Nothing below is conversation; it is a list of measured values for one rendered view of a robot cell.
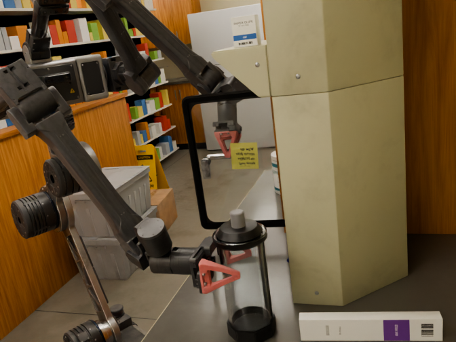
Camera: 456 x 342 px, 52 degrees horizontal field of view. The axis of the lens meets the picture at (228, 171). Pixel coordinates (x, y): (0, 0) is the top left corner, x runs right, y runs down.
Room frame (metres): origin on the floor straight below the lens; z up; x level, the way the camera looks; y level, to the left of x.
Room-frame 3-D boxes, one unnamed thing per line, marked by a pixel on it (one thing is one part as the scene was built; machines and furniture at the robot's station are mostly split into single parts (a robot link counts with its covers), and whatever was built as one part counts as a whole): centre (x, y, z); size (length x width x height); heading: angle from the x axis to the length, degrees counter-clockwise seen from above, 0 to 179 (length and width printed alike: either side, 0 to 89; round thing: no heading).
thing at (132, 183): (3.20, 0.86, 0.49); 0.60 x 0.42 x 0.33; 161
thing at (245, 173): (1.26, -0.05, 1.19); 0.30 x 0.01 x 0.40; 76
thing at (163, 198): (3.79, 0.70, 0.14); 0.41 x 0.32 x 0.28; 167
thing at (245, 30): (1.02, -0.08, 1.54); 0.05 x 0.05 x 0.06; 75
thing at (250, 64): (1.09, -0.10, 1.46); 0.32 x 0.12 x 0.10; 161
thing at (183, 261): (0.88, 0.10, 1.10); 0.10 x 0.07 x 0.07; 161
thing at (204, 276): (0.83, 0.04, 1.10); 0.09 x 0.07 x 0.07; 71
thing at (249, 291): (0.85, -0.01, 1.06); 0.11 x 0.11 x 0.21
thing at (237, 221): (0.85, -0.01, 1.18); 0.09 x 0.09 x 0.07
